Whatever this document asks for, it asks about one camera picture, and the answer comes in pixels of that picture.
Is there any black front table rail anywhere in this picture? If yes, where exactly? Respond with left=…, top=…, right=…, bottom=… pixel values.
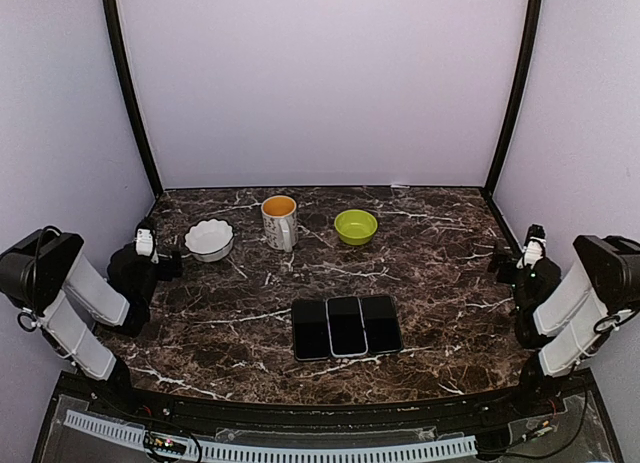
left=82, top=383, right=567, bottom=436

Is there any small circuit board with leds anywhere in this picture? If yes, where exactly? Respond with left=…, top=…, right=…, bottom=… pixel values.
left=143, top=432, right=187, bottom=457

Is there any green bowl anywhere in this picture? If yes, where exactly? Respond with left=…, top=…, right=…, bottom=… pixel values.
left=334, top=209, right=378, bottom=246

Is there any black phone case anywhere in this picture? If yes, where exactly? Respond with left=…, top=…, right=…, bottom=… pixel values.
left=290, top=299, right=332, bottom=363

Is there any left black frame post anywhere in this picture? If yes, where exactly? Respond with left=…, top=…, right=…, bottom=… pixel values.
left=102, top=0, right=164, bottom=198

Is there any black frame post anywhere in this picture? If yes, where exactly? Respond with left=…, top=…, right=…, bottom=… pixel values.
left=102, top=0, right=164, bottom=198
left=483, top=0, right=542, bottom=200

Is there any white slotted cable duct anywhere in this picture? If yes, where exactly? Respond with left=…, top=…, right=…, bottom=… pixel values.
left=63, top=410, right=478, bottom=462

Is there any right black frame post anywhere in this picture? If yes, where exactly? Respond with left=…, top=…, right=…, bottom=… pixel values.
left=483, top=0, right=542, bottom=200

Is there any black phone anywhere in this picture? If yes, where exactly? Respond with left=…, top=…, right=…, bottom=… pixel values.
left=359, top=293, right=405, bottom=355
left=327, top=297, right=367, bottom=357

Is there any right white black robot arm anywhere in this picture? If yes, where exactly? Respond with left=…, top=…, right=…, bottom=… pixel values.
left=488, top=225, right=639, bottom=417

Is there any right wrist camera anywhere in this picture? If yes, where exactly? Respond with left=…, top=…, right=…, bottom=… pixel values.
left=516, top=224, right=546, bottom=270

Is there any white scalloped bowl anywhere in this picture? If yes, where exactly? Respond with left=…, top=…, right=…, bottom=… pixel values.
left=185, top=219, right=234, bottom=263

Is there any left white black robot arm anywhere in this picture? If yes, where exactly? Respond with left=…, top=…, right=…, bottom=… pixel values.
left=1, top=226, right=183, bottom=419

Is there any white mug orange inside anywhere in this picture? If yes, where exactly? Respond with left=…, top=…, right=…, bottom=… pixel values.
left=261, top=195, right=298, bottom=253

